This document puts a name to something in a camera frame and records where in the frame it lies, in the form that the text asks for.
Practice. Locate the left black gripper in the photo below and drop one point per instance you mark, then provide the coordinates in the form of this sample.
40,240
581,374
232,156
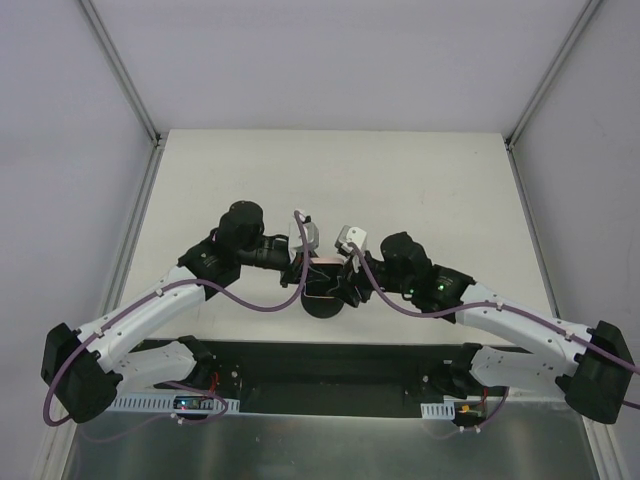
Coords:
293,273

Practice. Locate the right aluminium frame post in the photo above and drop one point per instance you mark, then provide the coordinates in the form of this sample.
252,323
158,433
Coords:
569,43

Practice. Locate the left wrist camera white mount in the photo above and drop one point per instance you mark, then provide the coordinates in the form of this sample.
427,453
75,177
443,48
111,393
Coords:
303,235

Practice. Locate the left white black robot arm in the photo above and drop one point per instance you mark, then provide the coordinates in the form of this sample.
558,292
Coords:
87,368

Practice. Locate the right white cable duct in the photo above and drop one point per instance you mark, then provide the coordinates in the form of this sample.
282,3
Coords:
450,410

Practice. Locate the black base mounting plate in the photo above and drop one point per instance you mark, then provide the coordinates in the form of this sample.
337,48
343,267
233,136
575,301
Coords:
357,380

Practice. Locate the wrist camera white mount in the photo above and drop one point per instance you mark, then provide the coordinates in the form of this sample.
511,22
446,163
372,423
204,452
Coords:
348,237
303,235

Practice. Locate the white cable duct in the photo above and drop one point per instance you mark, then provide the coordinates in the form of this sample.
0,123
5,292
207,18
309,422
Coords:
172,403
450,410

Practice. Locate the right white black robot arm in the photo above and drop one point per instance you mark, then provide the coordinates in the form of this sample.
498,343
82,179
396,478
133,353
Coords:
589,367

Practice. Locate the left aluminium frame post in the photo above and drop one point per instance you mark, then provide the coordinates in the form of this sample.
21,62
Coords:
119,70

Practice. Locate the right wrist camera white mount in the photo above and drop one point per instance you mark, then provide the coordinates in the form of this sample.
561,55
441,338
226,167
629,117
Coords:
348,237

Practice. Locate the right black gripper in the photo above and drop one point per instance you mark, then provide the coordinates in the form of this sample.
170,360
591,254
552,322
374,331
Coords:
360,279

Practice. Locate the black phone pink case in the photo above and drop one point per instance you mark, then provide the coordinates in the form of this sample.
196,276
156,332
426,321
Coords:
323,279

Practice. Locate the left white cable duct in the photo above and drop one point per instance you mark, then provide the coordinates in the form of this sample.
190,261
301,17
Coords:
172,403

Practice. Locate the black phone stand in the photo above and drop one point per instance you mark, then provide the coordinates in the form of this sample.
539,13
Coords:
322,307

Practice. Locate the aluminium frame post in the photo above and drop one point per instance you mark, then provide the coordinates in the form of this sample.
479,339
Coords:
569,43
119,70

